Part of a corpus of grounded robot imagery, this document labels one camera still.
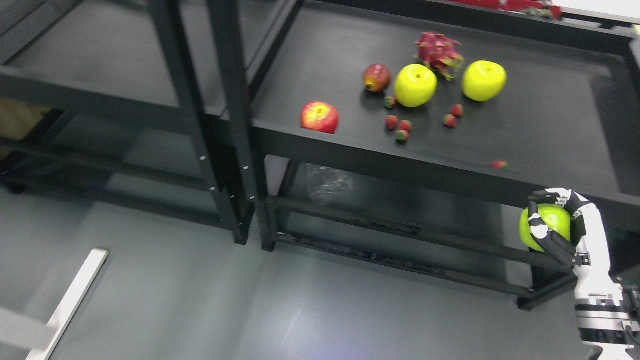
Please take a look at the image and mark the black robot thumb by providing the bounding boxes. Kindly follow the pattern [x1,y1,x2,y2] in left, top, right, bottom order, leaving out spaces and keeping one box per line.
[528,212,591,269]

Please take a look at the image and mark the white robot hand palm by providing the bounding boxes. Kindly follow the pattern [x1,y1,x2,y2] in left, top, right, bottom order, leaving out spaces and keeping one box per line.
[573,202,611,276]

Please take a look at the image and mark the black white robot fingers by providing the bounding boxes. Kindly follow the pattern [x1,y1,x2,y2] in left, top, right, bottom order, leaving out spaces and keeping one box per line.
[528,187,592,240]

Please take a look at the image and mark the green apple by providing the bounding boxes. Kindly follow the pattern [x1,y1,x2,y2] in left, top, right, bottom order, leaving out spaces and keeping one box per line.
[519,203,572,253]

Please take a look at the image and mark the strawberry at shelf edge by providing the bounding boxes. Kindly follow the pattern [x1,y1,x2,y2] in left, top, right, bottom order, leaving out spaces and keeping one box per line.
[490,161,509,170]

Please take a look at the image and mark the yellow apple right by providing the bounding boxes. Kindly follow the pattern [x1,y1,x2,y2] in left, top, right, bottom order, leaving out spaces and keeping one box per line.
[461,60,508,103]

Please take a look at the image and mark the yellow apple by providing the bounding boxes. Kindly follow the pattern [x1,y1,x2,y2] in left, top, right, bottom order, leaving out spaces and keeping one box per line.
[461,60,508,103]
[394,63,438,109]

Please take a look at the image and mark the black metal right shelf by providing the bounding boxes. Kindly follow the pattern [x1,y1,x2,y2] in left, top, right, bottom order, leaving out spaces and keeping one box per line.
[207,0,640,312]

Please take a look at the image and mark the black metal shelf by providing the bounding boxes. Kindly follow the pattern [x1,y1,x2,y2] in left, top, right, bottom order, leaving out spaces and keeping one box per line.
[1,0,253,245]
[207,0,640,312]

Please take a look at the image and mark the yellow apple left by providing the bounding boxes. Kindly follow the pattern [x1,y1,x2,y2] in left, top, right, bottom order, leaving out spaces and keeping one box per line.
[394,63,438,109]

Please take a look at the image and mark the red apple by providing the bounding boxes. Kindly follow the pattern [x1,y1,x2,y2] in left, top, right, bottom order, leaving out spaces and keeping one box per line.
[300,101,340,134]

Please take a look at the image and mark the black metal left shelf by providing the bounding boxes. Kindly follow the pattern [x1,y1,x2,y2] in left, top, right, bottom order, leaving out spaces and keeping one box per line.
[1,0,253,245]

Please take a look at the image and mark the pink dragon fruit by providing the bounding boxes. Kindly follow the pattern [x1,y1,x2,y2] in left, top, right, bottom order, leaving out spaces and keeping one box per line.
[414,31,466,81]

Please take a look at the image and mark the small red mango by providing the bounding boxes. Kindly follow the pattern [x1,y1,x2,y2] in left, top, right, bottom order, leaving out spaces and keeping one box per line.
[362,63,392,93]

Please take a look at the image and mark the clear plastic bag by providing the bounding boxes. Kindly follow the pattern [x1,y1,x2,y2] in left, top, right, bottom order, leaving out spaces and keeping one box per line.
[305,163,354,206]

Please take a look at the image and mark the white table with basket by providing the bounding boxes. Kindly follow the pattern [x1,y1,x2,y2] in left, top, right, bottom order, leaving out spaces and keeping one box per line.
[0,248,110,360]

